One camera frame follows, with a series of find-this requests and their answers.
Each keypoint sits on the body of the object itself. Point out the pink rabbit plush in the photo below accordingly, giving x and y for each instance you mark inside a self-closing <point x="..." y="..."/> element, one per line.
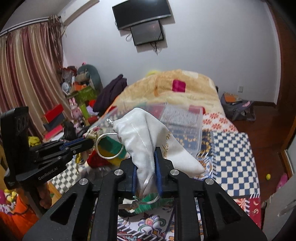
<point x="76" y="113"/>

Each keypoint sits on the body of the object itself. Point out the wall power socket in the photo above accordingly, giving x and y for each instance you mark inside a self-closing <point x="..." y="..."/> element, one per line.
<point x="240" y="88"/>

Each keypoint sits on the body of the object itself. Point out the grey plush toy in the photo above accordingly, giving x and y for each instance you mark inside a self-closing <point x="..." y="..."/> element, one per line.
<point x="88" y="74"/>

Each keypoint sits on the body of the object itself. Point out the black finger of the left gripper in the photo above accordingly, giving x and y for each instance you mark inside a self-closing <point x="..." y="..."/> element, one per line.
<point x="74" y="144"/>

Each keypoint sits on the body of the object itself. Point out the striped pink beige curtain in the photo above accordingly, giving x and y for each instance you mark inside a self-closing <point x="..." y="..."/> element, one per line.
<point x="31" y="64"/>

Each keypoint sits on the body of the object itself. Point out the red gift box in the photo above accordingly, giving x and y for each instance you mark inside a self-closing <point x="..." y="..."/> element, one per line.
<point x="52" y="113"/>

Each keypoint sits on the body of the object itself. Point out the pink slipper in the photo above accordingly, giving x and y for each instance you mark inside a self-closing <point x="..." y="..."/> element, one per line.
<point x="282" y="182"/>

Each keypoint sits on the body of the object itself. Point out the left human hand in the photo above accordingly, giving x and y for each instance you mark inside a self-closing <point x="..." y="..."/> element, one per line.
<point x="44" y="194"/>

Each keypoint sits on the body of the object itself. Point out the white drawstring pouch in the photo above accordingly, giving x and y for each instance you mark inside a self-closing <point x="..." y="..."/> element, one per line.
<point x="141" y="133"/>

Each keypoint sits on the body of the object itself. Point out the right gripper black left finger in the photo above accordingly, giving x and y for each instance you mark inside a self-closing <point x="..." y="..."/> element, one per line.
<point x="120" y="183"/>

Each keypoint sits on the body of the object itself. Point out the green cardboard box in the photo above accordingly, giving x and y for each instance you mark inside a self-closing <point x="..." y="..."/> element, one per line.
<point x="87" y="93"/>

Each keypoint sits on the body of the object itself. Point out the beige fleece blanket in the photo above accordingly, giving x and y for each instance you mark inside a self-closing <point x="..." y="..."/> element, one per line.
<point x="177" y="87"/>

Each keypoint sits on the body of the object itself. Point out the red fabric item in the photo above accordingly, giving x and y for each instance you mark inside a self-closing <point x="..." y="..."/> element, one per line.
<point x="95" y="161"/>

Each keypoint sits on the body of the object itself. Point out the small black monitor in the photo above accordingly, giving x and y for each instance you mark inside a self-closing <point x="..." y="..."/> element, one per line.
<point x="148" y="32"/>

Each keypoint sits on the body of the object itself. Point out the clear plastic storage box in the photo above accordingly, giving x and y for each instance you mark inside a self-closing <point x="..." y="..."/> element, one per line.
<point x="183" y="122"/>

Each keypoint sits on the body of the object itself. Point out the dark purple jacket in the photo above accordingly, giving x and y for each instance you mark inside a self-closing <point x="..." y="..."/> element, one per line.
<point x="109" y="94"/>

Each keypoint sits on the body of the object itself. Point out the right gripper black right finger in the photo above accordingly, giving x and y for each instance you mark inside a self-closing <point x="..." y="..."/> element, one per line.
<point x="172" y="183"/>

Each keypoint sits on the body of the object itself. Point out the white air conditioner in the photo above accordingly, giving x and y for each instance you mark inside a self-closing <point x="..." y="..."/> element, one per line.
<point x="74" y="9"/>

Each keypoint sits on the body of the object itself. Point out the large curved black television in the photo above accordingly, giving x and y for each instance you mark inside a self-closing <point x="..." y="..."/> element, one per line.
<point x="130" y="13"/>

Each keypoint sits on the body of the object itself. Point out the grey backpack on floor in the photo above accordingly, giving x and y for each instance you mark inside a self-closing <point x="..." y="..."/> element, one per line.
<point x="237" y="109"/>

